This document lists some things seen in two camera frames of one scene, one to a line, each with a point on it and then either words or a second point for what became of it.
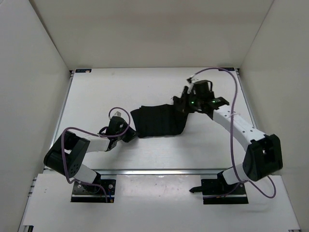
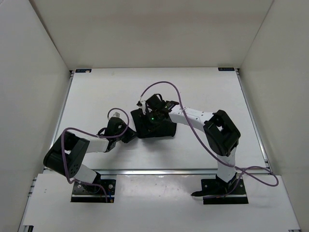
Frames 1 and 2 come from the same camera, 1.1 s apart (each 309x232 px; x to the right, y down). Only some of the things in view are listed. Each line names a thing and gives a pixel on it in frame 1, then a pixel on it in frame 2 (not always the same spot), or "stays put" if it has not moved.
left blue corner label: x=83 y=70 stays put
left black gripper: x=131 y=133 stays put
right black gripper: x=183 y=104 → x=149 y=112
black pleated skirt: x=159 y=120 stays put
